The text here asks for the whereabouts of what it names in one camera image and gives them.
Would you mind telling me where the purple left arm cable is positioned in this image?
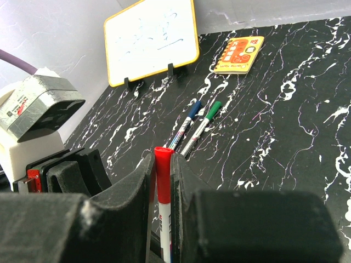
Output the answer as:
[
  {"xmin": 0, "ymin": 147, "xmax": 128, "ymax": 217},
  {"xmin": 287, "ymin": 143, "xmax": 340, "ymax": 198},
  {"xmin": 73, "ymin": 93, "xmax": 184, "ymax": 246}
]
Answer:
[{"xmin": 0, "ymin": 49, "xmax": 38, "ymax": 75}]

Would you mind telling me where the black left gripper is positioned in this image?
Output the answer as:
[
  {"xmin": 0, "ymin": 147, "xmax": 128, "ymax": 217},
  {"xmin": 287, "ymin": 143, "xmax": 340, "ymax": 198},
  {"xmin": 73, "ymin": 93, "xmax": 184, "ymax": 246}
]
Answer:
[{"xmin": 1, "ymin": 148, "xmax": 155, "ymax": 262}]

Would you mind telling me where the red-tipped white pen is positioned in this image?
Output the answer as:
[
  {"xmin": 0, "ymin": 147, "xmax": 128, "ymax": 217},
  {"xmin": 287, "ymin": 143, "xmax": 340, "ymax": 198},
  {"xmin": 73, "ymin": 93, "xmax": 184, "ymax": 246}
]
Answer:
[{"xmin": 158, "ymin": 203, "xmax": 172, "ymax": 263}]

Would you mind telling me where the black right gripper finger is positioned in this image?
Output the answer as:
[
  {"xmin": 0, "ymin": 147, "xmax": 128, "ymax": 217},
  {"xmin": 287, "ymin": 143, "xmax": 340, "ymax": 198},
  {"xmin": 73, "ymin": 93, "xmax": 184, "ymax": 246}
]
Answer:
[{"xmin": 170, "ymin": 154, "xmax": 343, "ymax": 262}]

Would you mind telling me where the blue-tipped white pen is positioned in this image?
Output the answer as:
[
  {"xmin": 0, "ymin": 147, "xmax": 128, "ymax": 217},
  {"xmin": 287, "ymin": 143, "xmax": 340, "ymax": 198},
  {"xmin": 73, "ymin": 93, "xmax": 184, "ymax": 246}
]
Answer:
[{"xmin": 169, "ymin": 100, "xmax": 201, "ymax": 150}]

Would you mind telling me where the small wooden-framed whiteboard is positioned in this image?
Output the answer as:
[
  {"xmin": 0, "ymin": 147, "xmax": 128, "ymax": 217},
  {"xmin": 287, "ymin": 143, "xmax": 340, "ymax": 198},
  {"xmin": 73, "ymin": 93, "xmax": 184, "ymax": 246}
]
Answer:
[{"xmin": 104, "ymin": 1, "xmax": 200, "ymax": 87}]

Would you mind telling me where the red pen cap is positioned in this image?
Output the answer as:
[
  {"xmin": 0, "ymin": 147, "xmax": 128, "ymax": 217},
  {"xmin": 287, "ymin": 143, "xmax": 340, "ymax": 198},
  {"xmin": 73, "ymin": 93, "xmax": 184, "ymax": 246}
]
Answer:
[{"xmin": 154, "ymin": 147, "xmax": 174, "ymax": 204}]

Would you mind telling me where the green-tipped white pen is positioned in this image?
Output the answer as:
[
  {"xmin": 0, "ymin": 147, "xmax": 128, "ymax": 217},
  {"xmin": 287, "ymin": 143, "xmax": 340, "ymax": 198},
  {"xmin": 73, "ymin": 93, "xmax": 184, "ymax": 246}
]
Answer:
[{"xmin": 180, "ymin": 101, "xmax": 222, "ymax": 157}]

